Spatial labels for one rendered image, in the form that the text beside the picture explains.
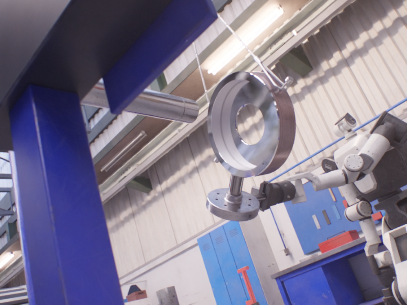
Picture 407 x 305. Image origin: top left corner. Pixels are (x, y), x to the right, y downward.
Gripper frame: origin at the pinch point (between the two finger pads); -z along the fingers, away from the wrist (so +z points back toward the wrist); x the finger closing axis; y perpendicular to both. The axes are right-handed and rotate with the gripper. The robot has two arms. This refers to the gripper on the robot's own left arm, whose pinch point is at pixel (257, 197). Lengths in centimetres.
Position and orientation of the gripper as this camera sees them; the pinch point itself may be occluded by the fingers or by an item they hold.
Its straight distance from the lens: 165.9
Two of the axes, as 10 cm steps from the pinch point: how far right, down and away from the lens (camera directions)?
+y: -6.0, -3.4, 7.3
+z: 7.9, -1.0, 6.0
